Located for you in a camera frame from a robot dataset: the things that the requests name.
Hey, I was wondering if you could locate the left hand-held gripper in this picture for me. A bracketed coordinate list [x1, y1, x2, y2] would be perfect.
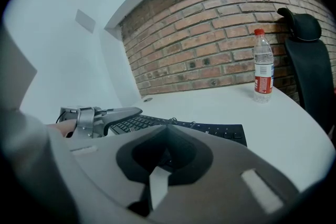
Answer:
[59, 106, 144, 139]

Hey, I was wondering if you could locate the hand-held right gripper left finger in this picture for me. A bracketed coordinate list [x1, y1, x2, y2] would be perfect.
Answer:
[48, 124, 169, 224]

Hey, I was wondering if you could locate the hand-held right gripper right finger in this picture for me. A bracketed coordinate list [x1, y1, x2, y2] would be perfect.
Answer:
[154, 124, 300, 224]

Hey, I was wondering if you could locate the black computer keyboard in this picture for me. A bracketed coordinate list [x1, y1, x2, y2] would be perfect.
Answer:
[109, 114, 248, 147]

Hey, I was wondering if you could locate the person's left forearm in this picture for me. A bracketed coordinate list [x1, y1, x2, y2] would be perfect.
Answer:
[48, 120, 77, 139]

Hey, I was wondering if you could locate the white table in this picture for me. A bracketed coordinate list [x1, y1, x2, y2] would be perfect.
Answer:
[43, 83, 336, 194]

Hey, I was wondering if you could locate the clear bottle with red label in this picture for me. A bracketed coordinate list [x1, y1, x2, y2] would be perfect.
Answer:
[253, 28, 275, 103]

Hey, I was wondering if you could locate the black office chair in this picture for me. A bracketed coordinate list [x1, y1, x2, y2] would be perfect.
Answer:
[277, 7, 336, 140]

